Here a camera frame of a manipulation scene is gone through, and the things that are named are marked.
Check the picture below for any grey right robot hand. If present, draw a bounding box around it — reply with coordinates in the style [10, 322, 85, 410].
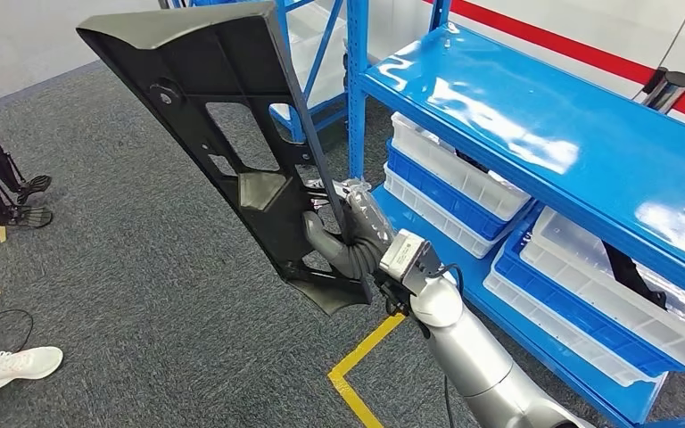
[301, 177, 398, 262]

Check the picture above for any black plastic car part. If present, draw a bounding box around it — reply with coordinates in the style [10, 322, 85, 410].
[76, 0, 375, 317]

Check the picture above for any blue metal shelf rack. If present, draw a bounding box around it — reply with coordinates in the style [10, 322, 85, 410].
[345, 0, 685, 428]
[191, 0, 351, 144]

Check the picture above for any black part inside crate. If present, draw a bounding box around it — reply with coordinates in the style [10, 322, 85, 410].
[601, 241, 669, 310]

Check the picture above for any translucent white crate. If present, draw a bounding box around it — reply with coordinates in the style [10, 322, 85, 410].
[271, 3, 351, 123]

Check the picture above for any white car with red stripe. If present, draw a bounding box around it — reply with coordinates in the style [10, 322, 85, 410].
[366, 0, 685, 138]

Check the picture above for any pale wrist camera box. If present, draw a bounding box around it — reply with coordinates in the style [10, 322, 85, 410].
[378, 228, 443, 284]

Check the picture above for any flat black camera cable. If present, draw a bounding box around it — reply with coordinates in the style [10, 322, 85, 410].
[429, 262, 466, 298]

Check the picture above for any round black arm cable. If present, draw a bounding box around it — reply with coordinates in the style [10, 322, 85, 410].
[442, 374, 457, 428]

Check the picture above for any black chrome stanchion post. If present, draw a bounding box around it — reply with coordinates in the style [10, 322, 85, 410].
[640, 66, 685, 115]

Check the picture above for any black floor cable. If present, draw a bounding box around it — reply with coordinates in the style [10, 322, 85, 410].
[0, 297, 36, 354]

